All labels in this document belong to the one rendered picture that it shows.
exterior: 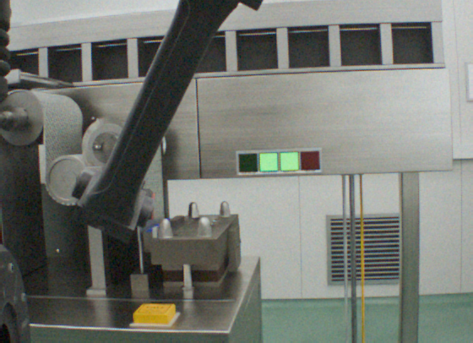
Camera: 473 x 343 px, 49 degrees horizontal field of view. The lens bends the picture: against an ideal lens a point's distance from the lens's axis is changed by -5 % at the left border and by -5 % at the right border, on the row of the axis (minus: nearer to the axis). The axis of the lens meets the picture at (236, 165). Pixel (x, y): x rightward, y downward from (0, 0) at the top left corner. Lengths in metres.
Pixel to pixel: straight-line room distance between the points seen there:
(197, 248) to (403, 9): 0.91
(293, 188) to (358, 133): 2.38
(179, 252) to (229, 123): 0.48
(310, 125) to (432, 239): 2.62
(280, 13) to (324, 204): 2.48
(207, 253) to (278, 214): 2.71
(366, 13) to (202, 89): 0.53
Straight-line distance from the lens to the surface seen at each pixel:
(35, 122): 1.44
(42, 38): 1.83
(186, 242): 1.28
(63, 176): 1.40
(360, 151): 1.60
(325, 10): 1.64
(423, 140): 1.63
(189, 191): 4.04
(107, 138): 1.33
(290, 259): 4.03
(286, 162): 1.59
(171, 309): 1.13
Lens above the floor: 1.26
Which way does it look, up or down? 3 degrees down
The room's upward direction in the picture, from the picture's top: 2 degrees counter-clockwise
